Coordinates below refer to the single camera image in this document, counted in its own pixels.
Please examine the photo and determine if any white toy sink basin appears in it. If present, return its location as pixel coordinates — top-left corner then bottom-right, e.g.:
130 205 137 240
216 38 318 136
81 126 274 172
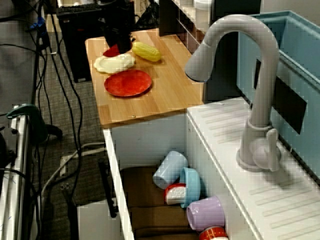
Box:
102 97 320 240

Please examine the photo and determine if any blue connector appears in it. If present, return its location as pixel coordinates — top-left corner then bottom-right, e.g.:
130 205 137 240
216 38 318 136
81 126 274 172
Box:
29 16 45 31

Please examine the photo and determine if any white aluminium frame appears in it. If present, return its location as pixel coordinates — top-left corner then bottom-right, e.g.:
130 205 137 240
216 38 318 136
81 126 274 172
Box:
0 107 33 240

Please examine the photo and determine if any black upright panel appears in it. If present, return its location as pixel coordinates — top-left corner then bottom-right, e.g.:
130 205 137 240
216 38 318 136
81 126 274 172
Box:
203 0 261 103

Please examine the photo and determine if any red round plate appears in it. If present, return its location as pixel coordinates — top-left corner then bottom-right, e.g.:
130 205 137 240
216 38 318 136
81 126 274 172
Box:
103 69 153 98

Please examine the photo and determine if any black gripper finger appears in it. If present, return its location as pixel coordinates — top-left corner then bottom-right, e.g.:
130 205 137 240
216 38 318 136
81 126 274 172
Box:
117 34 133 55
104 32 119 48

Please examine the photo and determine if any light blue plastic cup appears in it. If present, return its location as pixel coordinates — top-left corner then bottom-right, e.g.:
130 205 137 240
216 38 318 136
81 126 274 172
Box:
152 150 190 190

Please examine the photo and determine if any red toy pepper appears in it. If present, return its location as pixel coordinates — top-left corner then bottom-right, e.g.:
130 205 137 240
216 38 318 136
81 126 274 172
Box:
102 44 121 58

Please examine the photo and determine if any red white toy food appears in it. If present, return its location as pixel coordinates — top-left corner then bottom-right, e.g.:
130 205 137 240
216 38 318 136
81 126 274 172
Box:
163 182 187 206

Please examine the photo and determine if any white cable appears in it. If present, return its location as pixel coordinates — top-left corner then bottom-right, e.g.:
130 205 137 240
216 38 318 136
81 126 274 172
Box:
41 142 106 201

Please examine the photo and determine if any cream scalloped plate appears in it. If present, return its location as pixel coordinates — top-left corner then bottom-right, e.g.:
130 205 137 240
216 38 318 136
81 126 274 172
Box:
93 52 137 75

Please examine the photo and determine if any yellow toy corn cob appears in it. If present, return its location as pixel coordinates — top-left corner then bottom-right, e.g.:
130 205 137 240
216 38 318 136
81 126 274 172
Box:
131 41 163 63

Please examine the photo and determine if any green clamp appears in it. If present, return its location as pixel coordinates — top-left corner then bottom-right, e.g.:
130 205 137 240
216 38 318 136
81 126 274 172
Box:
6 103 63 145

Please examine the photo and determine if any grey toy faucet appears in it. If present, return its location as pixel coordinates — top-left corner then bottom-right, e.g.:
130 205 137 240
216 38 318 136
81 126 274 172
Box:
184 13 285 173

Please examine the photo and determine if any purple mug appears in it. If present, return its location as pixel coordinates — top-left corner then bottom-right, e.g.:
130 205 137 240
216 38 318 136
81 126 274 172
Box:
186 195 225 232

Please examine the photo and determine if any black computer tower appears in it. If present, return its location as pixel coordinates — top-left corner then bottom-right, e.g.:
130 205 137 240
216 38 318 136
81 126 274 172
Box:
56 2 137 83

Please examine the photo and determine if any light blue bowl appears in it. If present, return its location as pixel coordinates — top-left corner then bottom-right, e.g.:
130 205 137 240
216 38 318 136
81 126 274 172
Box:
179 166 202 209

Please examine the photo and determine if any red rimmed cup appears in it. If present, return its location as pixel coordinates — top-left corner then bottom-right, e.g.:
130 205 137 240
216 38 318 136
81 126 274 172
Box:
198 226 230 240

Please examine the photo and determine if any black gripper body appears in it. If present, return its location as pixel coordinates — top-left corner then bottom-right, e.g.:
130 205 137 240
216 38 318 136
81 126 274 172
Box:
101 17 135 38

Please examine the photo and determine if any black keyboard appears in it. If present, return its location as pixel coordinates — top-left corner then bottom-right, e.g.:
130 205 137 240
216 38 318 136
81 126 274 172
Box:
56 0 101 15

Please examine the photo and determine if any teal plastic box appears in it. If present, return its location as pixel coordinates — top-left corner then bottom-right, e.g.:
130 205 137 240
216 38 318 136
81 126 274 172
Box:
237 9 320 181

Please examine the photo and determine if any black cabinet handle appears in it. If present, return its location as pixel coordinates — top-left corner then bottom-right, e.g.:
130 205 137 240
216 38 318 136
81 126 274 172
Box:
97 157 118 218

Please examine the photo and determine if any long black cable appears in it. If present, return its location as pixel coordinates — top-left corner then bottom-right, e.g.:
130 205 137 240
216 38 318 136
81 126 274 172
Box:
48 9 85 181

